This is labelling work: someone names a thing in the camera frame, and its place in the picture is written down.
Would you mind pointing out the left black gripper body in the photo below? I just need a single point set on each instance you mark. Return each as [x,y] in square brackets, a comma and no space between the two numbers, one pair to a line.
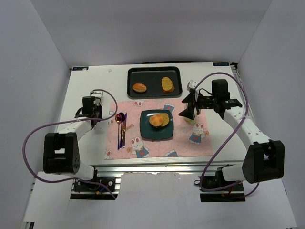
[96,117]

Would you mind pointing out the white front board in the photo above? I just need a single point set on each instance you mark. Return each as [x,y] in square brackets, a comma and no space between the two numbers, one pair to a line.
[162,201]

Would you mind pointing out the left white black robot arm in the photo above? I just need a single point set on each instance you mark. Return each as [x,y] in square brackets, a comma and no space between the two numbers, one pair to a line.
[61,151]

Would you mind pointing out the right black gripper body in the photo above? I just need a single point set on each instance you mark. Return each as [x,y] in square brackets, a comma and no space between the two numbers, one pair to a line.
[195,102]

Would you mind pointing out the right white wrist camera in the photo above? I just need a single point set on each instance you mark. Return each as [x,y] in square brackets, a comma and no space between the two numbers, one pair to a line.
[191,85]

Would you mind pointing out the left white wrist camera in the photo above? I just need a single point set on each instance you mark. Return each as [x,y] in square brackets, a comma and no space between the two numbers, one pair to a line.
[98,96]

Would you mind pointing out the iridescent knife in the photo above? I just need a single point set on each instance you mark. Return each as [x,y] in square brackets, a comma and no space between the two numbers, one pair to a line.
[123,131]

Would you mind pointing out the black baking tray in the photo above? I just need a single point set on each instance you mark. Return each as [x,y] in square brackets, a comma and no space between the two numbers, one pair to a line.
[151,77]

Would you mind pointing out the pale green mug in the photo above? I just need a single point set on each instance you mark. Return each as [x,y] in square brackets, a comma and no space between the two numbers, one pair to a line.
[192,121]

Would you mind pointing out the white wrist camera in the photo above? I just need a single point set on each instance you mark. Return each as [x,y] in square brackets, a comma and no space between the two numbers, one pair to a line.
[191,85]
[98,96]

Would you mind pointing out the brown bread slice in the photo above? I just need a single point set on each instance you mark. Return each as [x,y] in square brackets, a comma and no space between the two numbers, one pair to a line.
[167,85]

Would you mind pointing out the round bun orange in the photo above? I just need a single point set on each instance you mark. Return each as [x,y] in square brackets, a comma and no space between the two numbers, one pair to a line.
[156,120]

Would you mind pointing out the dark green square plate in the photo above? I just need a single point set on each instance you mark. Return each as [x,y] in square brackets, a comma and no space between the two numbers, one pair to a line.
[150,132]

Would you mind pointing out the round bun left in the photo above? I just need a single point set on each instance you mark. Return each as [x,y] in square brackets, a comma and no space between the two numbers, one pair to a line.
[139,88]

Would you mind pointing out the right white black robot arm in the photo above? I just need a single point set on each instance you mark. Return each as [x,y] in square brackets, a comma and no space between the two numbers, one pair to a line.
[264,159]

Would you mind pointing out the iridescent spoon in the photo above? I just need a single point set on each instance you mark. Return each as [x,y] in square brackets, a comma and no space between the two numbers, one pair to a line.
[119,118]

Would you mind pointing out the toast slice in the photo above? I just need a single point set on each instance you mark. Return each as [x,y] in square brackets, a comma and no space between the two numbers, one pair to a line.
[166,119]

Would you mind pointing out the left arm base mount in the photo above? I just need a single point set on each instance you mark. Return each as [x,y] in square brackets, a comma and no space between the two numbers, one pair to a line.
[106,186]

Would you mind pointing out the pink bunny placemat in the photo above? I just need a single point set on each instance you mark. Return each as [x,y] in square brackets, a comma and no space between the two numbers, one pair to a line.
[188,139]

